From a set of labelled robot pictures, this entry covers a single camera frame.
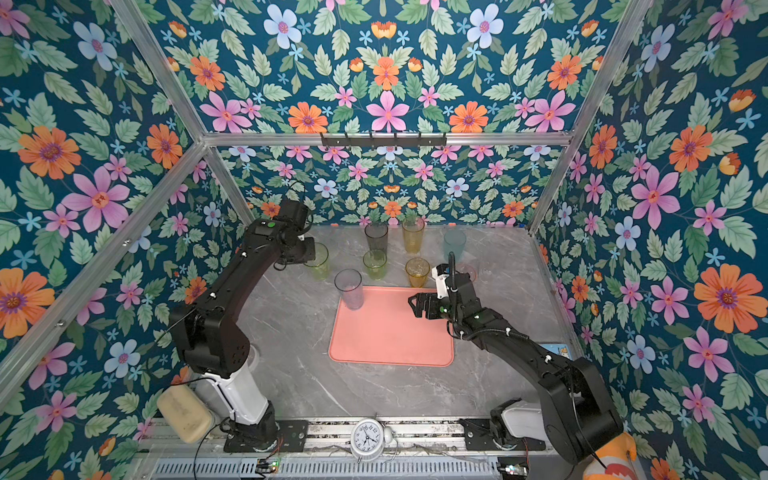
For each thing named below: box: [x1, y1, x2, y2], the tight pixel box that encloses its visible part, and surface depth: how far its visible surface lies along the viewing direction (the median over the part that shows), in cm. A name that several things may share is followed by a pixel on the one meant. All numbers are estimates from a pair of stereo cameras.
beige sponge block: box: [157, 384, 215, 443], surface depth 75 cm
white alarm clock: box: [350, 418, 393, 464], surface depth 72 cm
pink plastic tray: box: [328, 286, 455, 367], surface depth 90 cm
